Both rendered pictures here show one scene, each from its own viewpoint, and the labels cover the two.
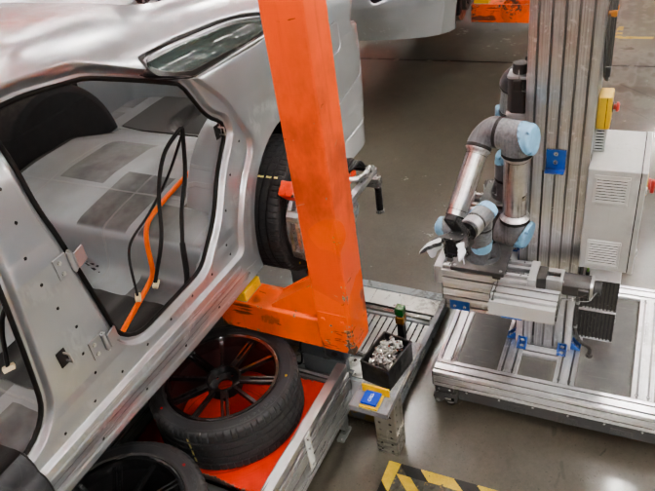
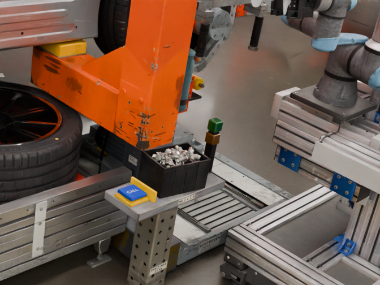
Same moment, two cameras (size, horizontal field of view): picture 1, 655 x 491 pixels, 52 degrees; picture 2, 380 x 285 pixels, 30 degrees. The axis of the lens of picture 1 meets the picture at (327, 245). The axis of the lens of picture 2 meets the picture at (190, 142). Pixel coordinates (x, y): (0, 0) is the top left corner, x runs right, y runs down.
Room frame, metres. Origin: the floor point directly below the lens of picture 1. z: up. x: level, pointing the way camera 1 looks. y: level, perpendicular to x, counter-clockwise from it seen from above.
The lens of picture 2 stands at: (-0.10, -0.53, 1.65)
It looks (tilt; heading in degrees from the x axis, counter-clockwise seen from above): 25 degrees down; 8
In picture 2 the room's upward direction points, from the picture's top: 10 degrees clockwise
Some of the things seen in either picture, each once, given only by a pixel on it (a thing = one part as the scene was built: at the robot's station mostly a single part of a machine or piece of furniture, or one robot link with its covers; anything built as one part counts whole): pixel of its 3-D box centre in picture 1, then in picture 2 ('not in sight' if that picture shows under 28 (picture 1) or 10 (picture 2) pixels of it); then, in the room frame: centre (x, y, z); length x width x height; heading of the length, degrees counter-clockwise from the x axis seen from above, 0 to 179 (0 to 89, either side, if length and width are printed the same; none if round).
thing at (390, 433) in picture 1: (388, 415); (151, 245); (1.99, -0.15, 0.21); 0.10 x 0.10 x 0.42; 59
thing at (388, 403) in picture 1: (387, 375); (167, 189); (2.02, -0.16, 0.44); 0.43 x 0.17 x 0.03; 149
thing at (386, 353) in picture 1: (387, 358); (174, 168); (2.03, -0.17, 0.51); 0.20 x 0.14 x 0.13; 140
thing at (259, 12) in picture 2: (371, 180); (255, 7); (2.83, -0.26, 0.93); 0.09 x 0.05 x 0.05; 59
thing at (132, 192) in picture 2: (370, 398); (132, 193); (1.87, -0.08, 0.47); 0.07 x 0.07 x 0.02; 59
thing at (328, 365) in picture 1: (318, 339); (124, 157); (2.50, 0.12, 0.26); 0.42 x 0.18 x 0.35; 59
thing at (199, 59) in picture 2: not in sight; (202, 40); (2.52, -0.11, 0.83); 0.04 x 0.04 x 0.16
